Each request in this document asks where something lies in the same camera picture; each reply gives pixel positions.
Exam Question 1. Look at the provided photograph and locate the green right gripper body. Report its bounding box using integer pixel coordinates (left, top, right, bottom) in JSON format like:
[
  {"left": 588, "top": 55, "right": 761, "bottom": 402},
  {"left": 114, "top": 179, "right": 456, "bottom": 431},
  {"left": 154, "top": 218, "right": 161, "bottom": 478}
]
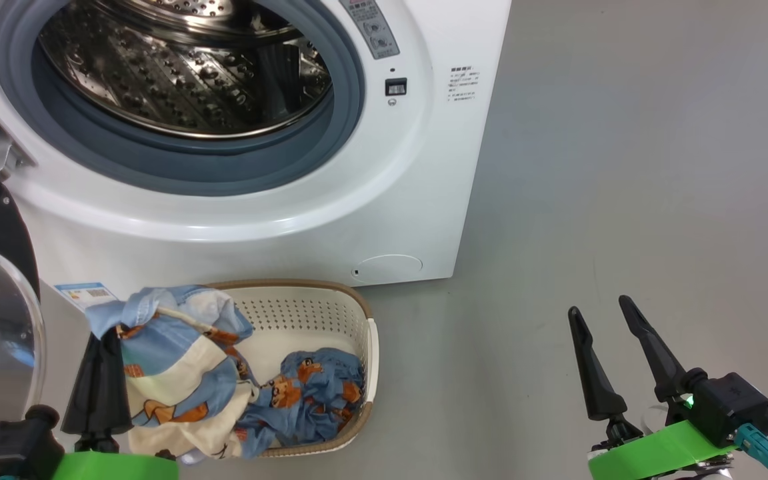
[{"left": 587, "top": 420, "right": 739, "bottom": 480}]

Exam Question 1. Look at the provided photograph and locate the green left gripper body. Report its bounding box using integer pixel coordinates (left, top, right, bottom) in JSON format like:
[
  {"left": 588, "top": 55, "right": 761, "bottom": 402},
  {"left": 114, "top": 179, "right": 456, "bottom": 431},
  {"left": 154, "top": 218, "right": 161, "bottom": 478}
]
[{"left": 51, "top": 450, "right": 179, "bottom": 480}]

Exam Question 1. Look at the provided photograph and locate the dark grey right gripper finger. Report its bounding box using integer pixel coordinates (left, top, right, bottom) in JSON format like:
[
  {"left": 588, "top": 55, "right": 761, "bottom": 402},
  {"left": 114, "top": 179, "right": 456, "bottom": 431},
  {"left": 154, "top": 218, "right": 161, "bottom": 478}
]
[
  {"left": 567, "top": 306, "right": 645, "bottom": 444},
  {"left": 618, "top": 295, "right": 693, "bottom": 425}
]

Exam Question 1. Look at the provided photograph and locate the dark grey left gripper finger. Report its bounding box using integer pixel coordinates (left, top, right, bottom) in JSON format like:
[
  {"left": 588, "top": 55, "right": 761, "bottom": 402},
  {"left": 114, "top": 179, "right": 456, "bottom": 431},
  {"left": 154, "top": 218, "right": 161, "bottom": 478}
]
[
  {"left": 99, "top": 330, "right": 133, "bottom": 434},
  {"left": 61, "top": 333, "right": 101, "bottom": 432}
]

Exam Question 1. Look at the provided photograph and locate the blue and cream bear garment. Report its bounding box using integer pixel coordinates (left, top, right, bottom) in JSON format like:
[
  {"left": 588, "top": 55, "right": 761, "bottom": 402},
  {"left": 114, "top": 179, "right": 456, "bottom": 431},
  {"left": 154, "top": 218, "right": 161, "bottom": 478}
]
[{"left": 85, "top": 285, "right": 261, "bottom": 463}]

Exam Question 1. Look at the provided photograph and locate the cream perforated laundry basket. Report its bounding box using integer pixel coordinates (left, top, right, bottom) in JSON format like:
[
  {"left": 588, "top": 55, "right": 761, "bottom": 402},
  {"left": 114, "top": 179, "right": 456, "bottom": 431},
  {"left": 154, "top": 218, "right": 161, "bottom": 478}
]
[{"left": 204, "top": 279, "right": 380, "bottom": 459}]

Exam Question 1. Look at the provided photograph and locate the white washing machine body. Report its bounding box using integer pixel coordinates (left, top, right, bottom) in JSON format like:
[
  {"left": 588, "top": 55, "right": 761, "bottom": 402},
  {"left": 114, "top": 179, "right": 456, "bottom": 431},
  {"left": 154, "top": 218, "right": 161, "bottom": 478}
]
[{"left": 0, "top": 0, "right": 512, "bottom": 321}]

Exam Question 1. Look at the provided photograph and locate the grey rubber door gasket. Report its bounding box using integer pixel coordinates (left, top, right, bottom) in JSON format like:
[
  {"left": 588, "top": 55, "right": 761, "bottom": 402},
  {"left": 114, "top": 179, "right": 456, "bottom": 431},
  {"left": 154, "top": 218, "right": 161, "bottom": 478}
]
[{"left": 0, "top": 0, "right": 366, "bottom": 197}]

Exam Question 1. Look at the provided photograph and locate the steel washing machine drum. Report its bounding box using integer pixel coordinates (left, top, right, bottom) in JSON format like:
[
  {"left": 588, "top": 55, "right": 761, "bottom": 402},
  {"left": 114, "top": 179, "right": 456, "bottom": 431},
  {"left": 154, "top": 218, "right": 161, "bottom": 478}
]
[{"left": 37, "top": 0, "right": 333, "bottom": 139}]

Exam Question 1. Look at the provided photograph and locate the blue energy label sticker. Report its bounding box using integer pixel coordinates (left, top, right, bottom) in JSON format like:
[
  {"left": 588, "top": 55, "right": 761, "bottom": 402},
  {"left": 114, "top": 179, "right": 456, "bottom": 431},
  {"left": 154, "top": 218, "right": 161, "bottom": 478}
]
[{"left": 55, "top": 281, "right": 119, "bottom": 313}]

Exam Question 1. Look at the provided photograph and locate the grey instruction sticker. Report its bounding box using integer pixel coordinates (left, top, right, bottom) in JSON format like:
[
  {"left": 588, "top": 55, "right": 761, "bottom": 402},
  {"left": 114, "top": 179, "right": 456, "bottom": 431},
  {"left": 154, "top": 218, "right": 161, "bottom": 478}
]
[{"left": 340, "top": 0, "right": 401, "bottom": 60}]

